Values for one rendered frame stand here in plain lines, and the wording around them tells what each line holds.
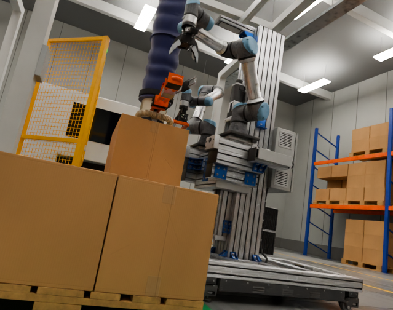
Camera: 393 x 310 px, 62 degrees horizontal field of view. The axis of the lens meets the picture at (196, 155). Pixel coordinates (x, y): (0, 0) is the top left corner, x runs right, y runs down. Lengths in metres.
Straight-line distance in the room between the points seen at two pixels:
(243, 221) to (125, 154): 1.02
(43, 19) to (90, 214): 2.62
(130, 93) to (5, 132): 9.06
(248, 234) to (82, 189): 1.49
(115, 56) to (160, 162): 10.66
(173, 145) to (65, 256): 0.94
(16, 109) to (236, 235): 2.16
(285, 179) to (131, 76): 10.17
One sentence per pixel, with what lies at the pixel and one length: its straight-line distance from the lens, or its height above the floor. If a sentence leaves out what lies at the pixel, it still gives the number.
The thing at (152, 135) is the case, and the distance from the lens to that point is 1.87.
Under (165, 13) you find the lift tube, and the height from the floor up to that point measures 1.75.
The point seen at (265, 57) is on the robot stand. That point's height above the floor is 1.77.
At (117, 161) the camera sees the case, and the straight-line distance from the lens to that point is 1.81.
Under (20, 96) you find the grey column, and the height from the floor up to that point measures 1.25.
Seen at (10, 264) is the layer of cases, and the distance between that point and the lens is 1.23.
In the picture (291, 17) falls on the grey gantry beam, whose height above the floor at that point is 3.10.
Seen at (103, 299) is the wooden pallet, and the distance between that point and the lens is 1.24.
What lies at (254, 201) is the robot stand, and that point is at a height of 0.64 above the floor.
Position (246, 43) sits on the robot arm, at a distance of 2.14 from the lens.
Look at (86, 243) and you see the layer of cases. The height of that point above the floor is 0.29.
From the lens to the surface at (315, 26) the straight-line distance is 7.34.
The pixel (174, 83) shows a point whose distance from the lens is 1.60.
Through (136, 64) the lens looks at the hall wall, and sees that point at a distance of 12.47.
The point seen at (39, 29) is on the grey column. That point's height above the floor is 1.90.
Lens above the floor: 0.42
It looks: 12 degrees up
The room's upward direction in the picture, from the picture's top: 10 degrees clockwise
